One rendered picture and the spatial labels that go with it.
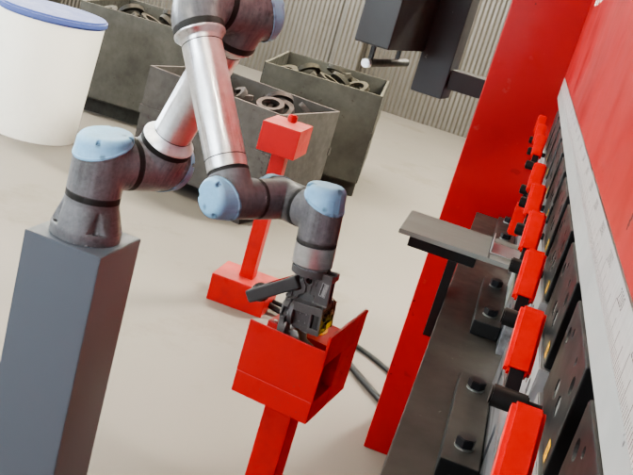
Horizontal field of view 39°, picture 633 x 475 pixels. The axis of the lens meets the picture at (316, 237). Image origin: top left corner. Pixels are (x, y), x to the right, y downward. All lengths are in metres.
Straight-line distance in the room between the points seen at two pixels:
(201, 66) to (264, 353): 0.53
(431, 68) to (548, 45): 0.68
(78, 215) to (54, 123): 3.57
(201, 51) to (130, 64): 4.70
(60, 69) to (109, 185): 3.50
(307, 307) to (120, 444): 1.22
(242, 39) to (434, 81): 1.55
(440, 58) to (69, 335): 1.79
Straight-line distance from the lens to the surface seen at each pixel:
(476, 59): 10.13
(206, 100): 1.61
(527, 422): 0.58
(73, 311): 1.93
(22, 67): 5.38
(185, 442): 2.79
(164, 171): 1.94
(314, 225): 1.58
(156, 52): 6.27
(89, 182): 1.88
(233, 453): 2.80
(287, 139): 3.54
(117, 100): 6.39
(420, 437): 1.30
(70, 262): 1.90
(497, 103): 2.68
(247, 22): 1.74
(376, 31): 2.87
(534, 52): 2.67
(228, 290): 3.75
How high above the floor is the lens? 1.46
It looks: 17 degrees down
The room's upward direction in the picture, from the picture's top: 16 degrees clockwise
